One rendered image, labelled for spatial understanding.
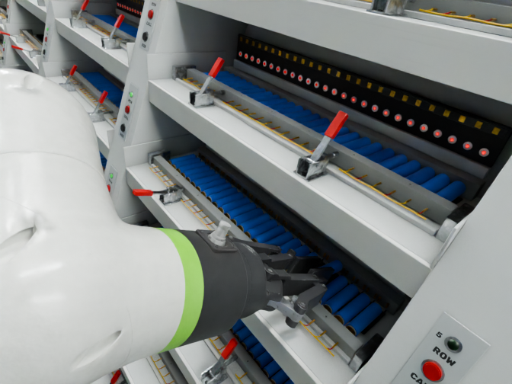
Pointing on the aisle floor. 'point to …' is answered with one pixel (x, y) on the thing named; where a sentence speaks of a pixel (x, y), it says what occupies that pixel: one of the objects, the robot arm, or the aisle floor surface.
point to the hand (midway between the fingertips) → (311, 271)
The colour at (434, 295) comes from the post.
